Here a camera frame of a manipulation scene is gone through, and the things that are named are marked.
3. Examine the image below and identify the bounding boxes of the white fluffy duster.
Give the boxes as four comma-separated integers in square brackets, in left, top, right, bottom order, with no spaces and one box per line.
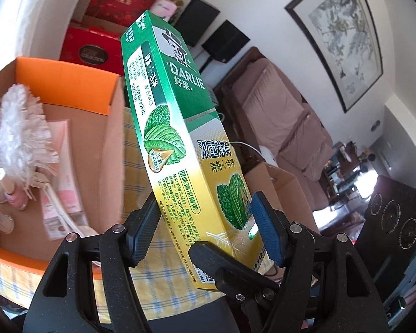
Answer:
[0,83,98,240]

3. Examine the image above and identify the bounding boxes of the framed ink painting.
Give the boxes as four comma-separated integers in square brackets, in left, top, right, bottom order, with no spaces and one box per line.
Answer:
[284,0,384,113]

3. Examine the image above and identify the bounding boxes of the orange-lined cardboard box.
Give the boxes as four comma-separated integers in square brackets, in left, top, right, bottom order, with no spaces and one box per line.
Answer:
[0,56,125,281]

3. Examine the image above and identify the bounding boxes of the black speaker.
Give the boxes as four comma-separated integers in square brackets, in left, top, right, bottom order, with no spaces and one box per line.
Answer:
[173,0,220,47]
[201,20,250,64]

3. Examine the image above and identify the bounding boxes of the pink tube box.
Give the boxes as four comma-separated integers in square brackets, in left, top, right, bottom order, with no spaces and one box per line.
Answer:
[47,120,84,216]

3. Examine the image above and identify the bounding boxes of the black speaker stand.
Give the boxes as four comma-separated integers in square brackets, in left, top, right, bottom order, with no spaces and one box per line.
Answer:
[201,53,217,75]

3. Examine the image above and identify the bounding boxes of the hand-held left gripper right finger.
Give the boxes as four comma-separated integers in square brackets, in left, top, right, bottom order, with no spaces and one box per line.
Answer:
[251,191,389,333]

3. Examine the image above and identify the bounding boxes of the brown cushioned sofa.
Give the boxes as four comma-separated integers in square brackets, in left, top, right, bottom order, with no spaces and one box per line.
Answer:
[213,46,335,212]

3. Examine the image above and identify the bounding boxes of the white sheer curtain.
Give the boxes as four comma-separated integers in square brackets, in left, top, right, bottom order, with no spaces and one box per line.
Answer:
[0,0,106,87]

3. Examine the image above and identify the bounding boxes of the red bag with oval label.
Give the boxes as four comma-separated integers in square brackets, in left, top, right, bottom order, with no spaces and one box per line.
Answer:
[59,28,122,75]

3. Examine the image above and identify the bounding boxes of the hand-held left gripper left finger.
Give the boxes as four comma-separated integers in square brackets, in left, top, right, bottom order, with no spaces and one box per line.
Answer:
[22,192,163,333]

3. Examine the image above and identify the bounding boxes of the green and yellow toothpaste box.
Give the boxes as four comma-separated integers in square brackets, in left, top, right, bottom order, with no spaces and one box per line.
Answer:
[120,10,285,290]

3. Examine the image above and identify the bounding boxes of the pink and white packet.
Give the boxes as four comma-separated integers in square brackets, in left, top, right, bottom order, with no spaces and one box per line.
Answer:
[40,187,91,240]

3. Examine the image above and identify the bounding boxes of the pink nail polish bottle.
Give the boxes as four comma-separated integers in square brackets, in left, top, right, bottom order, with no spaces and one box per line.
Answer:
[6,177,29,211]

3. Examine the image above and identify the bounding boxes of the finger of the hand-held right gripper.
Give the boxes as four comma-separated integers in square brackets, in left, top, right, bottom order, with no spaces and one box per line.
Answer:
[188,241,288,320]

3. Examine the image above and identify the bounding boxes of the large red gift bag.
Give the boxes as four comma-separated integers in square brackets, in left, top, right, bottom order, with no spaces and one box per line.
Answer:
[85,0,167,28]

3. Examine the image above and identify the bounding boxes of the small brown cardboard box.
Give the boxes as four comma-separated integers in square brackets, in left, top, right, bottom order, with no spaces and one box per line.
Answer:
[243,161,321,236]

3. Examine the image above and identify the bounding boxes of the white round device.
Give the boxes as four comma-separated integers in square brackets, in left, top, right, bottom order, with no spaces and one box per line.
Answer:
[258,146,278,167]

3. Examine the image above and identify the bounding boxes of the yellow plaid tablecloth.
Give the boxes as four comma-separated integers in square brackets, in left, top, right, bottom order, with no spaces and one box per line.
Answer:
[0,107,229,320]

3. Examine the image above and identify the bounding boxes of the white charging cable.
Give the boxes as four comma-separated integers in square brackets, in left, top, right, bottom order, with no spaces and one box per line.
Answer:
[234,141,264,151]

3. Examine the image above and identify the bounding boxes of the pink and white gift bag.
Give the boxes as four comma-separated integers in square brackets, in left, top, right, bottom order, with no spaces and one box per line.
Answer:
[151,0,179,21]

